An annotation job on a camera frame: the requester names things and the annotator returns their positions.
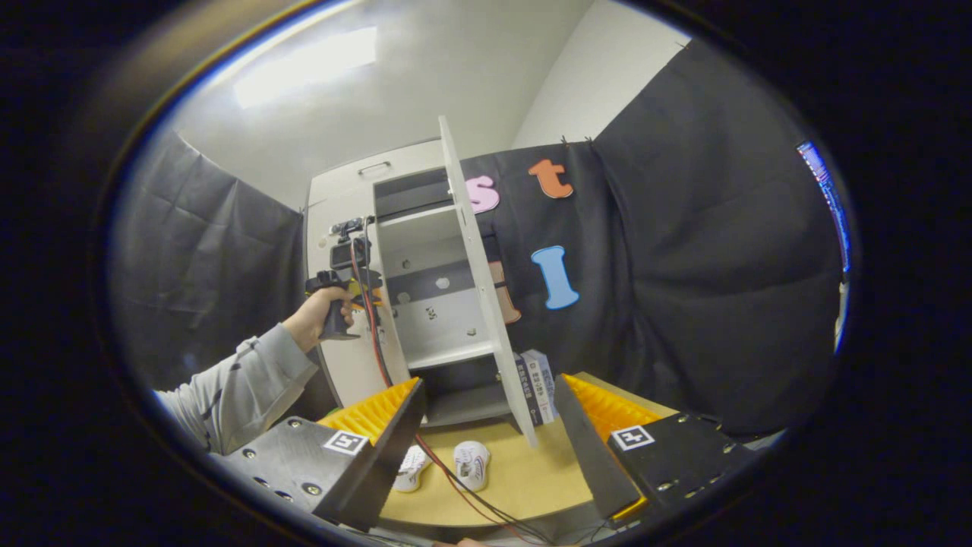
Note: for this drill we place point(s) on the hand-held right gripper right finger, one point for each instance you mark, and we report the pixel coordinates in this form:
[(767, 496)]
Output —
[(592, 456)]

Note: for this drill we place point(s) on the camera sticker cabinet door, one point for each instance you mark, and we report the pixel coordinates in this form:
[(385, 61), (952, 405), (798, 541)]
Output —
[(345, 372)]

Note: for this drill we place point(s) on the white canvas shoe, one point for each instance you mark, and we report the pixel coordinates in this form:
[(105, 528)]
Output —
[(414, 467), (472, 463)]

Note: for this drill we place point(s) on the grey shoe cabinet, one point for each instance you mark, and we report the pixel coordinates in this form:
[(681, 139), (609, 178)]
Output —
[(433, 228)]

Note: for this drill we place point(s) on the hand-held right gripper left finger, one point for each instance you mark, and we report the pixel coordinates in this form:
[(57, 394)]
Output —
[(391, 456)]

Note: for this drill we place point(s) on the black cat sticker cabinet door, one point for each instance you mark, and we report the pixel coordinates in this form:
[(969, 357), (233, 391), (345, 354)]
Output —
[(486, 304)]

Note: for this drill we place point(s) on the dark grey book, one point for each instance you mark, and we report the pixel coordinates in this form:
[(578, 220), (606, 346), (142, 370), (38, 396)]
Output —
[(525, 387)]

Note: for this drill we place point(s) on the black backdrop cloth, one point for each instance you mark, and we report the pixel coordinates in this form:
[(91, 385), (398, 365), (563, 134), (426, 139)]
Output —
[(683, 228)]

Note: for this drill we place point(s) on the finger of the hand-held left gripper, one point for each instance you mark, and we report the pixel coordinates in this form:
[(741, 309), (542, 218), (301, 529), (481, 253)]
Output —
[(368, 292)]

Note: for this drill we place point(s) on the grey cabinet drawer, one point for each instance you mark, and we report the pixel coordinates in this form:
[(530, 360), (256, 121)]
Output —
[(342, 186)]

